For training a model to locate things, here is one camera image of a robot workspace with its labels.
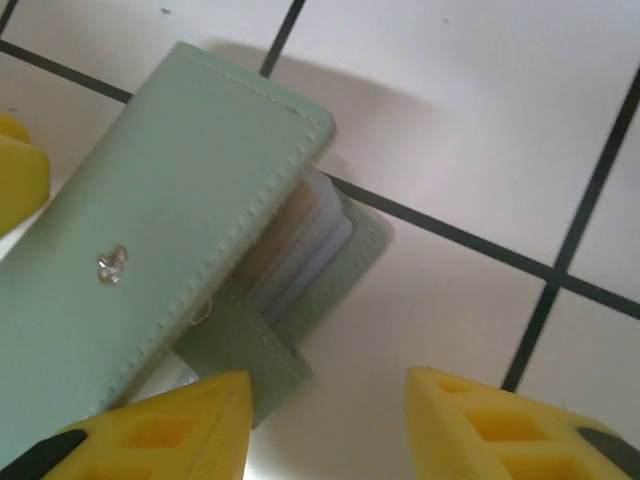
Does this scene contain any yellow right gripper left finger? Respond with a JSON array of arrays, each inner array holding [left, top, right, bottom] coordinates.
[[9, 369, 254, 480]]

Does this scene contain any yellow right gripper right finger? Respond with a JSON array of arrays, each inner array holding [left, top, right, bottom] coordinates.
[[404, 367, 640, 480]]

